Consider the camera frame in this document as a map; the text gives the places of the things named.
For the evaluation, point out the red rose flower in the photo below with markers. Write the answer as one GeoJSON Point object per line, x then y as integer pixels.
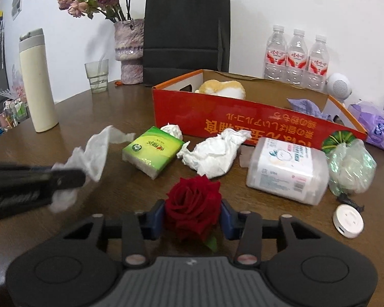
{"type": "Point", "coordinates": [192, 208]}

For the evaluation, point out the large crumpled white tissue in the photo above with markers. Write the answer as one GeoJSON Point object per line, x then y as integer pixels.
{"type": "Point", "coordinates": [211, 155]}

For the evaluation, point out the clear glass cup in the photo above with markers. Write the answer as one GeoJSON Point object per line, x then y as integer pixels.
{"type": "Point", "coordinates": [97, 76]}

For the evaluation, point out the small black clip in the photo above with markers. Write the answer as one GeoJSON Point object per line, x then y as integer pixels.
{"type": "Point", "coordinates": [347, 201]}

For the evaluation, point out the green tissue packet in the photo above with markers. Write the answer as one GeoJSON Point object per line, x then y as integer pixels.
{"type": "Point", "coordinates": [152, 152]}

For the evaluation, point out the white round plastic device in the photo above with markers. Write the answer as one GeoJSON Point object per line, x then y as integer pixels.
{"type": "Point", "coordinates": [348, 220]}

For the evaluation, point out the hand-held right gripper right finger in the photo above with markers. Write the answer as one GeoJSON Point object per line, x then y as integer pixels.
{"type": "Point", "coordinates": [227, 223]}

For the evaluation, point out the crumpled clear plastic bag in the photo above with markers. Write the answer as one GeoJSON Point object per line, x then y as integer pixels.
{"type": "Point", "coordinates": [352, 166]}

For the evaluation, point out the white round speaker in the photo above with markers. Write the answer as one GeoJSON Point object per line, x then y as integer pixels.
{"type": "Point", "coordinates": [338, 86]}

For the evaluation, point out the red cardboard box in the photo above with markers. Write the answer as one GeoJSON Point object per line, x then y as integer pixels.
{"type": "Point", "coordinates": [204, 112]}

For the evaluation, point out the black paper bag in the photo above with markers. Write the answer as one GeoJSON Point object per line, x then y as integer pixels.
{"type": "Point", "coordinates": [182, 35]}

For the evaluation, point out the white wet wipes pack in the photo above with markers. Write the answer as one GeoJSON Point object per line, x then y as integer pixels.
{"type": "Point", "coordinates": [284, 169]}

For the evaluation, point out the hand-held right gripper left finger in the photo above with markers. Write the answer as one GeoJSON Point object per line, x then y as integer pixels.
{"type": "Point", "coordinates": [156, 219]}

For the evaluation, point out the wall photo print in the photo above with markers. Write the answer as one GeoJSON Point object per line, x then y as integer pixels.
{"type": "Point", "coordinates": [17, 1]}

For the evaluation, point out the small crumpled tissue ball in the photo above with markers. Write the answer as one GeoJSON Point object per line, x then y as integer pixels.
{"type": "Point", "coordinates": [172, 131]}

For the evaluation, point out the cluttered storage rack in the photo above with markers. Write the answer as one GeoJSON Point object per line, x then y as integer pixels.
{"type": "Point", "coordinates": [9, 115]}

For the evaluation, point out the purple tissue pack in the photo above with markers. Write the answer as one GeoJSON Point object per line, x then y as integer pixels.
{"type": "Point", "coordinates": [374, 124]}

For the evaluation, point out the yellow white plush toy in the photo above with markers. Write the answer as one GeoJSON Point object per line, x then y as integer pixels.
{"type": "Point", "coordinates": [220, 88]}

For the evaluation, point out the purple crumpled cloth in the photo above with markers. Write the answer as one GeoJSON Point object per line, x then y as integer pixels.
{"type": "Point", "coordinates": [304, 107]}

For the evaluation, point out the cream thermos bottle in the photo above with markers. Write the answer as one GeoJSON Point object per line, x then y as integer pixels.
{"type": "Point", "coordinates": [38, 86]}

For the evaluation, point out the purple white ceramic vase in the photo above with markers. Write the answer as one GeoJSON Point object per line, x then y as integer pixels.
{"type": "Point", "coordinates": [129, 51]}

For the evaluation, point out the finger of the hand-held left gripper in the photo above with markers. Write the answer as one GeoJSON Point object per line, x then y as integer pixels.
{"type": "Point", "coordinates": [35, 176]}
{"type": "Point", "coordinates": [16, 201]}

